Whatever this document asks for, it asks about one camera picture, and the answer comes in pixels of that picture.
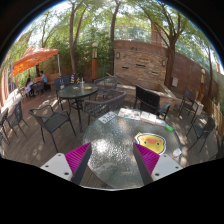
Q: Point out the white book stack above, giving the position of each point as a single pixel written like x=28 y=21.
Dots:
x=152 y=119

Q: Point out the lamp post with globe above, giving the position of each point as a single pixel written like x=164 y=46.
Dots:
x=94 y=60

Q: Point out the person in pink shirt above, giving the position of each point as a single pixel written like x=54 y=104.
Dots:
x=28 y=85

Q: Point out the green small object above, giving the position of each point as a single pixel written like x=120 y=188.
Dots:
x=169 y=128

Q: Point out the grey mesh chair far left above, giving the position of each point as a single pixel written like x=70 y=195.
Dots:
x=16 y=117

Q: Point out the colourful open magazine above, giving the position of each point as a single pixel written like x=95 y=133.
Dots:
x=129 y=113

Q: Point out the round glass patio table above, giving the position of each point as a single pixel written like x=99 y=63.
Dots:
x=112 y=159

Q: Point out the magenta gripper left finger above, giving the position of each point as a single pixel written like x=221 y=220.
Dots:
x=70 y=166

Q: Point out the yellow duck mouse pad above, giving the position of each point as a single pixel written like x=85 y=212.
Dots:
x=154 y=142

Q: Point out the yellow plate on far table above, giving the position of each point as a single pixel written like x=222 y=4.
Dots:
x=88 y=88

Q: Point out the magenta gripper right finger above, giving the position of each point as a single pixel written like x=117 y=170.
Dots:
x=153 y=166

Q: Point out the black chair far right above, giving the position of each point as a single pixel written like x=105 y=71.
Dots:
x=206 y=130

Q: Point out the black chair right back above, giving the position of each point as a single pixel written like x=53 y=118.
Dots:
x=189 y=103

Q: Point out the brick fountain wall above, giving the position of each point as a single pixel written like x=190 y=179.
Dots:
x=138 y=61

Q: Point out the dark round far table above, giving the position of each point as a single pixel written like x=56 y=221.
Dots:
x=74 y=94

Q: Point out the orange canopy tent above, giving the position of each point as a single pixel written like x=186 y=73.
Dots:
x=32 y=57

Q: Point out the person in blue shirt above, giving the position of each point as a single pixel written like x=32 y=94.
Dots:
x=43 y=77

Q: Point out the black slatted chair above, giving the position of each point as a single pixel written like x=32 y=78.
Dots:
x=150 y=102

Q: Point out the white patterned card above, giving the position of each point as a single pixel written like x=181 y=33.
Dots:
x=107 y=117

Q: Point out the grey mesh chair near table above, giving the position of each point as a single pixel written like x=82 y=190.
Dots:
x=112 y=101

